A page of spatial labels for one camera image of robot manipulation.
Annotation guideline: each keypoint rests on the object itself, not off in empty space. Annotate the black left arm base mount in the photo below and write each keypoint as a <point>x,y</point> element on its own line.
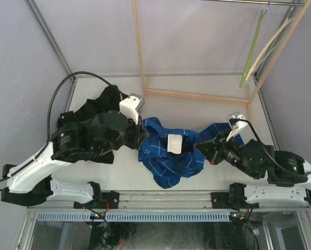
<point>111,198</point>

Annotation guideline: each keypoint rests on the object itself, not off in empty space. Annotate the green plastic hanger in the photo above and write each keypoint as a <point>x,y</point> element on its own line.
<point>253,45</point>

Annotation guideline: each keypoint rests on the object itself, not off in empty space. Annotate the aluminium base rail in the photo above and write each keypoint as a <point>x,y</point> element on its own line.
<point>164,199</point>

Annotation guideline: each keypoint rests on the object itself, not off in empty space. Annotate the wooden clothes rack frame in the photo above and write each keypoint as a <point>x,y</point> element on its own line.
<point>265,62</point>

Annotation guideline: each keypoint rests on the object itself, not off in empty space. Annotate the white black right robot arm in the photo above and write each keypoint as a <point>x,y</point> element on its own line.
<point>288,174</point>

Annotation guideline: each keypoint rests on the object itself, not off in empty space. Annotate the grey slotted cable duct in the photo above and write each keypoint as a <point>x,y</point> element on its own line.
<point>136,216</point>

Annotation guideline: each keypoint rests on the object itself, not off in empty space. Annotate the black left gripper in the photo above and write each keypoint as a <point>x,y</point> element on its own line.
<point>139,134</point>

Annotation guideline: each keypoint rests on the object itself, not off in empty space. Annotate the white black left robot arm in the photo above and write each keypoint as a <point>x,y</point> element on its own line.
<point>31,183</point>

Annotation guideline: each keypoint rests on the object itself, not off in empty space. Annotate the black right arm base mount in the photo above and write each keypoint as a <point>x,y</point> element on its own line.
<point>220,200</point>

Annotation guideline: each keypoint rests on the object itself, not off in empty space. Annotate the black shirt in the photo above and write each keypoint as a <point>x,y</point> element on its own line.
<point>108,100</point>

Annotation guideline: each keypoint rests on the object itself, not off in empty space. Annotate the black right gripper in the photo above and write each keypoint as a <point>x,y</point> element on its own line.
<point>210,149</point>

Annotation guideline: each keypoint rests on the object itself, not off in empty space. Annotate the metal clothes rail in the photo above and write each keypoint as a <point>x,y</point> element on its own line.
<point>260,2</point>

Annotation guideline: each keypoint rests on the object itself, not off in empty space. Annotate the blue plaid shirt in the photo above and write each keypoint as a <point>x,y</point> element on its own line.
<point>170,154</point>

